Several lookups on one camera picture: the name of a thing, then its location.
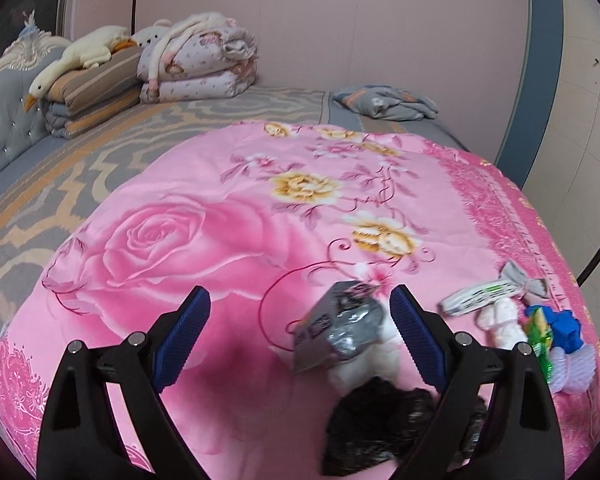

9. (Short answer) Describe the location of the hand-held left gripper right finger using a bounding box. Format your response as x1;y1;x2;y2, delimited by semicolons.
389;284;565;480

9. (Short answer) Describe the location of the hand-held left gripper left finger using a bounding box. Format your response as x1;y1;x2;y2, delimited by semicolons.
37;285;212;480

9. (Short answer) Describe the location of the silver foil snack wrapper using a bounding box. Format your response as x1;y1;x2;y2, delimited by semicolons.
292;280;386;373

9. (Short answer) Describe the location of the black plastic bag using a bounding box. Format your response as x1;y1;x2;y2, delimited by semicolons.
322;375;488;478

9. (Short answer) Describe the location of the grey sock bundle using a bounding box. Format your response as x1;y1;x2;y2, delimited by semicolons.
500;261;548;306

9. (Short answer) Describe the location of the white crumpled tissue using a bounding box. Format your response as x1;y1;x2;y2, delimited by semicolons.
330;320;411;401

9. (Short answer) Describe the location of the white wet wipe packet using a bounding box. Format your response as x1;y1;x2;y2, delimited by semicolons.
440;280;523;317

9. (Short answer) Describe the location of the white sock bundle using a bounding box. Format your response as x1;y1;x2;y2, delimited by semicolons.
476;299;528;348

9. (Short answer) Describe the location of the pink floral blanket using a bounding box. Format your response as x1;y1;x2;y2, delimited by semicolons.
0;120;600;480

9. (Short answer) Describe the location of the green snack wrapper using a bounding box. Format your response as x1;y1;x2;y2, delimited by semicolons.
525;307;556;386

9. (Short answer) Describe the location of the blue plastic toy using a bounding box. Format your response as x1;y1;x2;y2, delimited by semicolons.
535;305;583;353

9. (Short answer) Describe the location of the pale lavender fluffy item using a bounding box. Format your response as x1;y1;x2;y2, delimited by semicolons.
547;345;598;393

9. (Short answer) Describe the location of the grey folded cloth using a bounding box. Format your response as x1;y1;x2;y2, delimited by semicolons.
331;85;440;122

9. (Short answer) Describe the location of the striped folded blanket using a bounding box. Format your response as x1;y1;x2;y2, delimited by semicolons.
42;47;143;138

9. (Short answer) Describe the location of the floral folded quilt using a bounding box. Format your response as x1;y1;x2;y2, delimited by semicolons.
137;12;258;103

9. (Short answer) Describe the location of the grey tufted headboard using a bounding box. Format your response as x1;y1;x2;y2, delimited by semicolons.
0;10;73;186

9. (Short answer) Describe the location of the white round plush toy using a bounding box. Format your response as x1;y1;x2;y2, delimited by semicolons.
130;19;173;48

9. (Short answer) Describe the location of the white goose plush toy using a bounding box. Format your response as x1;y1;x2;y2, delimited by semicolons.
26;26;131;112

